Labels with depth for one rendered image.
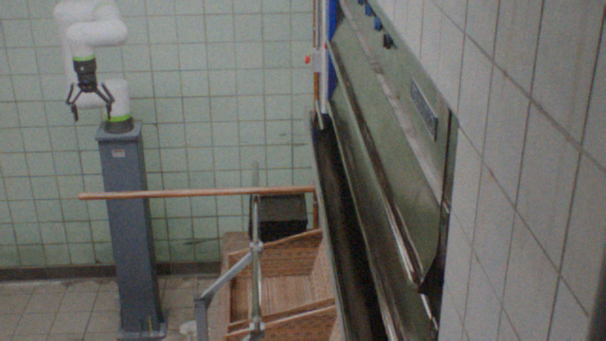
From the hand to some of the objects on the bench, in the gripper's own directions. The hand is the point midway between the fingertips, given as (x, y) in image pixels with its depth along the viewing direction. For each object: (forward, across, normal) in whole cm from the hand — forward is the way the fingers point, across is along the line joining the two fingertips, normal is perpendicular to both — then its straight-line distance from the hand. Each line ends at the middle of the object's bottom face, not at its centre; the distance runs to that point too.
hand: (93, 117), depth 304 cm
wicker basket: (+87, -76, +22) cm, 118 cm away
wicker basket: (+86, -77, +82) cm, 142 cm away
